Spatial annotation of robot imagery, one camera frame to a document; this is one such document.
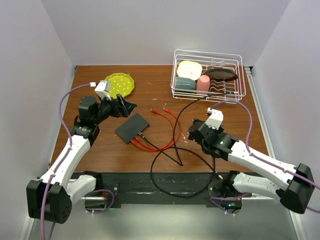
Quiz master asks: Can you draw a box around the dark brown plate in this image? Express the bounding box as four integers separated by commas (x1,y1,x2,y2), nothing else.
203,68,239,82

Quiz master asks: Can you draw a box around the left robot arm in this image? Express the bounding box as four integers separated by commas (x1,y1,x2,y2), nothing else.
26,94,137,224

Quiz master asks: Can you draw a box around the yellow-green plate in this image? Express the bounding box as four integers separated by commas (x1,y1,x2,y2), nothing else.
105,73,135,98

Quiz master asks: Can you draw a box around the aluminium frame rail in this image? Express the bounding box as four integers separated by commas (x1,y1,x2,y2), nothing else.
244,67,307,240

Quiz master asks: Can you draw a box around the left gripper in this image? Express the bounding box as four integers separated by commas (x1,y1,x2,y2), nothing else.
93,93,136,125

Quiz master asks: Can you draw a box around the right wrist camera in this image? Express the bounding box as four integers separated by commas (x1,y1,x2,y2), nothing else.
204,107,224,130

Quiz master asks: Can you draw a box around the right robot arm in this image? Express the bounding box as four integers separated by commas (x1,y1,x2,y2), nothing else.
188,119,315,214

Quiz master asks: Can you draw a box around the grey-green cup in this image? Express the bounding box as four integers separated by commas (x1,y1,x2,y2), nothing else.
173,76,196,92

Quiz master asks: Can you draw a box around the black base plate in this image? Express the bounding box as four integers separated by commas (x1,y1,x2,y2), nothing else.
69,171,252,210

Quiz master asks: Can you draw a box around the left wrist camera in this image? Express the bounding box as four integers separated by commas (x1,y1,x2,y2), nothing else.
94,80,111,100

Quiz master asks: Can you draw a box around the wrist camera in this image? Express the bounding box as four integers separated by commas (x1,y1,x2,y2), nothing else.
94,80,111,100
204,107,224,130

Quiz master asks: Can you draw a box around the white wire dish rack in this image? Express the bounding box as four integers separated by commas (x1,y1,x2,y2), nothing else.
170,49,247,102

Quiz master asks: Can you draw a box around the pink cup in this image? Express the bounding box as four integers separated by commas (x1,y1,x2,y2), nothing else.
195,74,211,94

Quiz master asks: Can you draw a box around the black network switch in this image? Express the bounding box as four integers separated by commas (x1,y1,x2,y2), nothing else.
115,113,150,145

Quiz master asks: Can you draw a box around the cream square bowl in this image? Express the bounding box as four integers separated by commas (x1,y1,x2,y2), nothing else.
176,60,202,81

